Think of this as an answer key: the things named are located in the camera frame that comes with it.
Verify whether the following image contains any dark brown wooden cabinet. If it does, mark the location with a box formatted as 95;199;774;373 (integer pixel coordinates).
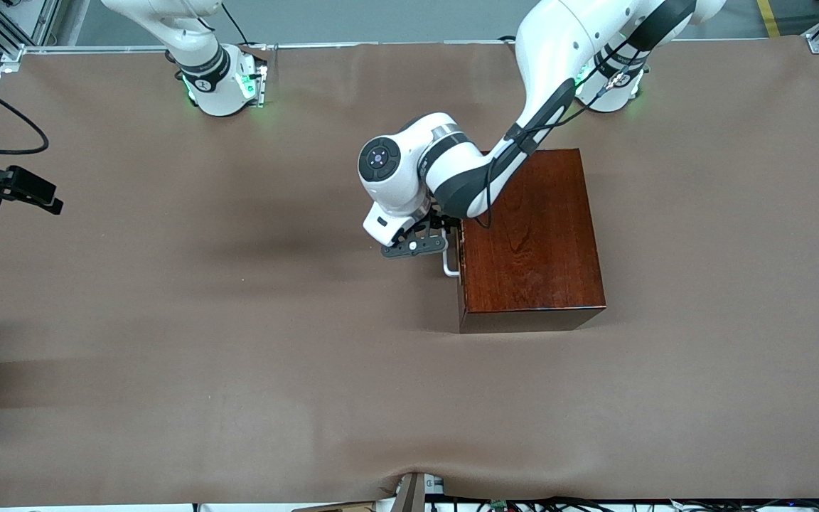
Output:
456;149;607;334

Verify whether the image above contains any light wood drawer white handle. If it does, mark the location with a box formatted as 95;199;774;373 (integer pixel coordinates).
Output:
442;213;464;285

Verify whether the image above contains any black right arm base cable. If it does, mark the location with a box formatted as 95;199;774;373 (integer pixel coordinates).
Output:
221;0;272;50

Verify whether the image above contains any table cover sheet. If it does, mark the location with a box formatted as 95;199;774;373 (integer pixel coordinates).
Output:
0;36;819;509

